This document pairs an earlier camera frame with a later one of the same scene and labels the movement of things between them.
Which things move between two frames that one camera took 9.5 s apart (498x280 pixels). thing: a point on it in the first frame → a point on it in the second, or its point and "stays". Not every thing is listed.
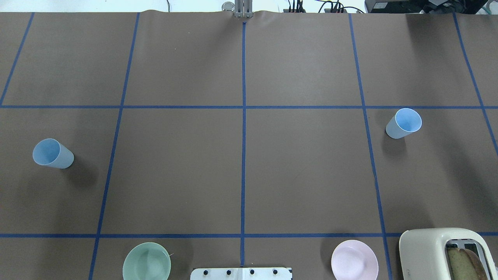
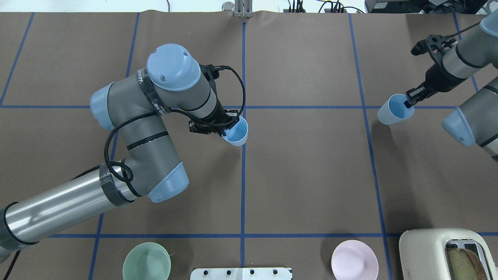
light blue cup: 405,121 → 393,110
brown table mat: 263,142 stays
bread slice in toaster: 465,265 stays
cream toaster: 423,252 stays
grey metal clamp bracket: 242,8 stays
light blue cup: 52,153 → 237,135
